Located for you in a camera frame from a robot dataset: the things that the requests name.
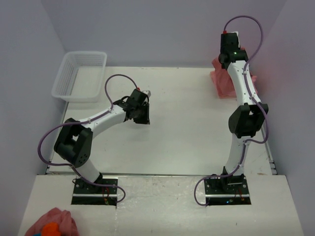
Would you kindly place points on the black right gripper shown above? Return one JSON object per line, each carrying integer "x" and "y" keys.
{"x": 230, "y": 39}

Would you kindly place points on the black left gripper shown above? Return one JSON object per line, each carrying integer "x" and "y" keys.
{"x": 142, "y": 114}

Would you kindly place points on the red polo t shirt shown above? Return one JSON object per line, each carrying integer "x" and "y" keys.
{"x": 223, "y": 79}

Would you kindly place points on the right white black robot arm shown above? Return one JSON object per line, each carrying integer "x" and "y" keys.
{"x": 250, "y": 113}

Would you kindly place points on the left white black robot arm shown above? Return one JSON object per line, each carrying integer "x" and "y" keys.
{"x": 74, "y": 142}

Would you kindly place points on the folded peach t shirt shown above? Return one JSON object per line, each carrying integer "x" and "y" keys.
{"x": 221, "y": 94}

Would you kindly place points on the folded pink t shirt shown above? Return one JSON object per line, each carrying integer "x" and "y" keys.
{"x": 226, "y": 86}

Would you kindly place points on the white plastic basket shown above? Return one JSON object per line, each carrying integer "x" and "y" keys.
{"x": 80, "y": 77}

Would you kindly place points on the crumpled red cloth pile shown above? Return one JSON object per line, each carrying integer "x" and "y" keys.
{"x": 63, "y": 218}

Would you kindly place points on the orange blue toy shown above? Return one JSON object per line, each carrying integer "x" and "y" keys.
{"x": 51, "y": 229}

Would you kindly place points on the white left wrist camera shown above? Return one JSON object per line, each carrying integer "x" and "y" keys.
{"x": 147, "y": 92}

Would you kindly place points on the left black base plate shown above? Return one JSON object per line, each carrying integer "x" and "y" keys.
{"x": 86, "y": 194}

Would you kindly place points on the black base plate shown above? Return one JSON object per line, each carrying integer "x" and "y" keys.
{"x": 86, "y": 194}
{"x": 227, "y": 191}

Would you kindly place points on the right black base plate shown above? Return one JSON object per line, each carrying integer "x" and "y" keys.
{"x": 227, "y": 191}

